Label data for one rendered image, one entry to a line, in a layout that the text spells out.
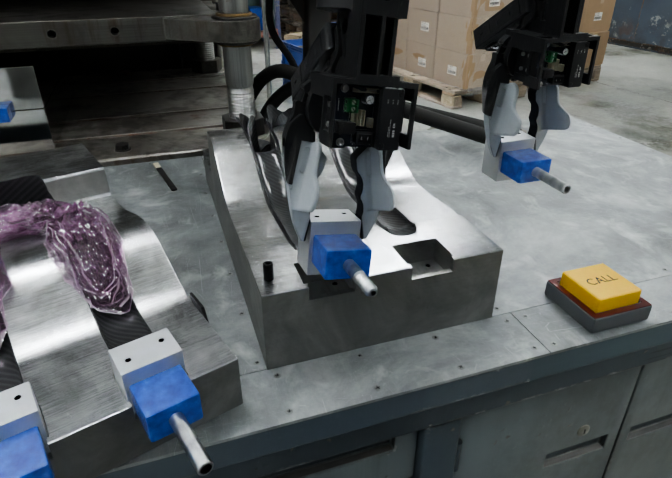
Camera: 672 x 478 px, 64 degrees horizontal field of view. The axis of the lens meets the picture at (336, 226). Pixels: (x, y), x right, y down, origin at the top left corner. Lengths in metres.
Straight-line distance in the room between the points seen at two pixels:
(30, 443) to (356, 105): 0.34
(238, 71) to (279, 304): 0.75
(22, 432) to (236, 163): 0.41
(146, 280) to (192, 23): 0.71
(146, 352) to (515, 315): 0.40
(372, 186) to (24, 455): 0.34
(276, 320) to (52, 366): 0.20
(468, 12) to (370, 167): 3.86
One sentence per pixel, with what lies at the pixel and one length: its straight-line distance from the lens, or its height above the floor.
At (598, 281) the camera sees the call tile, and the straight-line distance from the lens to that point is 0.68.
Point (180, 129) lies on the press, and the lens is 1.33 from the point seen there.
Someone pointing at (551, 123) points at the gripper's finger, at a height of 0.98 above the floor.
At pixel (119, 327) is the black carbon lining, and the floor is 0.85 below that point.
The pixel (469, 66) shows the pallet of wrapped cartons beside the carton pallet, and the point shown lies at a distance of 4.37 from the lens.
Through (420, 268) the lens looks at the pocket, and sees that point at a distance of 0.59.
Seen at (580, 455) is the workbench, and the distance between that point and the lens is 0.95.
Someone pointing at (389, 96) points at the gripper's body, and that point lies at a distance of 0.43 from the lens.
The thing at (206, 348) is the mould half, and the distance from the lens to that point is 0.51.
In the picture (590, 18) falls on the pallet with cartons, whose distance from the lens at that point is 5.42.
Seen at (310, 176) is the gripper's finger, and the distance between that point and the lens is 0.46.
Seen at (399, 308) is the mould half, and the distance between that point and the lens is 0.56.
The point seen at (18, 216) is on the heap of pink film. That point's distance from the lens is 0.73.
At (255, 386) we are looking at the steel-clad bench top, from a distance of 0.54.
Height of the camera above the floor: 1.18
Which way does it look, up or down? 28 degrees down
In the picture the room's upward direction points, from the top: straight up
